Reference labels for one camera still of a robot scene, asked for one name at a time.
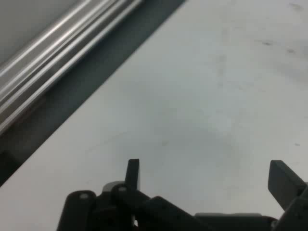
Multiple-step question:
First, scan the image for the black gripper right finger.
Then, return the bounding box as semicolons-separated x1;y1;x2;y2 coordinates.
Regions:
268;160;308;231

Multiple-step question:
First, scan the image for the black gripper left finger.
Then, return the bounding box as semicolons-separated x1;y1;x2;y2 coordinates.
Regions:
57;158;205;231

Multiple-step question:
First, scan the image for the aluminium frame rail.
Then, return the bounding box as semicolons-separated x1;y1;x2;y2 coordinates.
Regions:
0;0;145;135

